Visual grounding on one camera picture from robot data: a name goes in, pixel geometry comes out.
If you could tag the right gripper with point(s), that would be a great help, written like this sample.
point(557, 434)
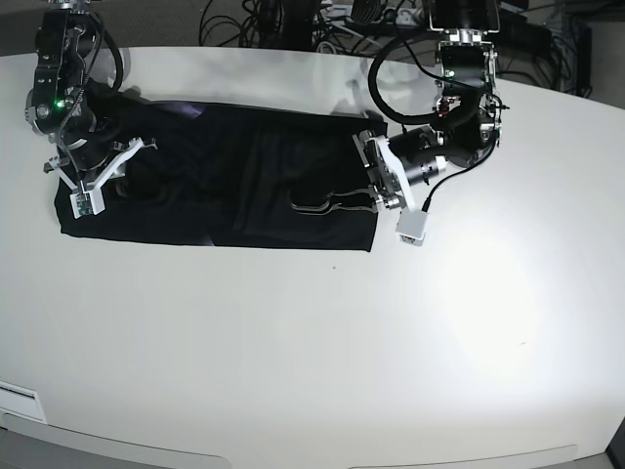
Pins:
point(89, 160)

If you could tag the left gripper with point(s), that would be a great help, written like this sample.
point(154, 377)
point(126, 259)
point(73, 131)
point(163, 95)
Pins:
point(394, 166)

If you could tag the black T-shirt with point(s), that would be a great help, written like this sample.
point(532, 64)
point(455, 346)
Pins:
point(224, 175)

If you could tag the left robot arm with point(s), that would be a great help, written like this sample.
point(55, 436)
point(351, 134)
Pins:
point(463, 128)

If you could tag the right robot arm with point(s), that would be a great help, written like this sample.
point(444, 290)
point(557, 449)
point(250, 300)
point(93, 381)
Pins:
point(76, 59)

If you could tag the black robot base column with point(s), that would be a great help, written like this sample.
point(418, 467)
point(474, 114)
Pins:
point(287, 24)

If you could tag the white power strip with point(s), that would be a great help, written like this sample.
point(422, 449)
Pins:
point(403, 16)

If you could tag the white label plate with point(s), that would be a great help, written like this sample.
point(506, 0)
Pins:
point(21, 402)

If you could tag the black box on floor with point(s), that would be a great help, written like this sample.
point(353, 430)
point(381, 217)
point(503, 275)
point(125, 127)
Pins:
point(524, 37)

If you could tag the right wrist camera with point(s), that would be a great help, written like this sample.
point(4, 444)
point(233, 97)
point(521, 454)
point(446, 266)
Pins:
point(87, 203)

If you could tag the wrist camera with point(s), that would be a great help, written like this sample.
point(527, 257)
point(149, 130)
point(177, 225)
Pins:
point(87, 203)
point(411, 227)

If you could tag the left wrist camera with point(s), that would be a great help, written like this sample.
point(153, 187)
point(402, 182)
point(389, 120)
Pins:
point(411, 227)

